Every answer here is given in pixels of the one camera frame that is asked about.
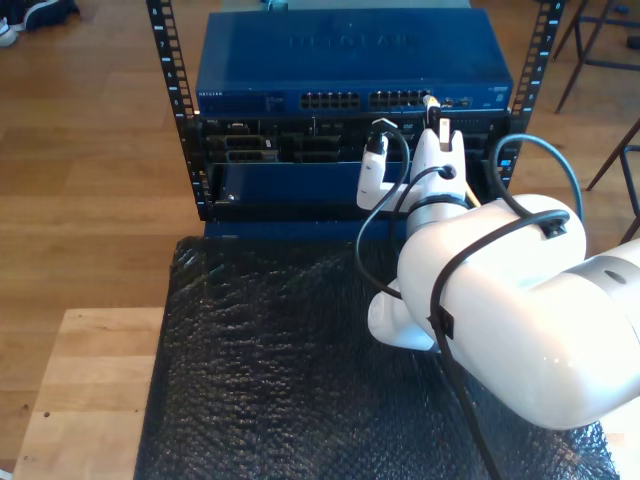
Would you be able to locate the blue lower rack unit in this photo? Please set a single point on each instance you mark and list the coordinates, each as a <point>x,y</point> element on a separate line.
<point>300,185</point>

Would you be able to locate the brown wooden chair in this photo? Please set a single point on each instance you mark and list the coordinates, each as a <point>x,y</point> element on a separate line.
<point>627,170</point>

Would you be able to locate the white shoe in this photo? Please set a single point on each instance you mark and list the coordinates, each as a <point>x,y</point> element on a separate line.
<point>7,32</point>

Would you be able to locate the black rack server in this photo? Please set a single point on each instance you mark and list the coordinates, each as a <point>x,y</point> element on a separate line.
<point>300,145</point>

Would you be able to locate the blue network switch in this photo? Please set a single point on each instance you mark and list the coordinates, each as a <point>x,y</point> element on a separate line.
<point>250,60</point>

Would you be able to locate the black woven mat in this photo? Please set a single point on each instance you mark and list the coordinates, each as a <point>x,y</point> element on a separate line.
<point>275,375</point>

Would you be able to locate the black perforated rack rail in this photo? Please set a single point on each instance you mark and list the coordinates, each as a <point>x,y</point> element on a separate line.
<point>537,50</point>
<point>167,50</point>

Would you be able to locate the dark metal stool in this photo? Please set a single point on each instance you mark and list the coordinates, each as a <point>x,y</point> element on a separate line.
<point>585,35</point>

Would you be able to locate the dark blue shoe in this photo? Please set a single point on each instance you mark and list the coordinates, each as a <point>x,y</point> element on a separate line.
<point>50,12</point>

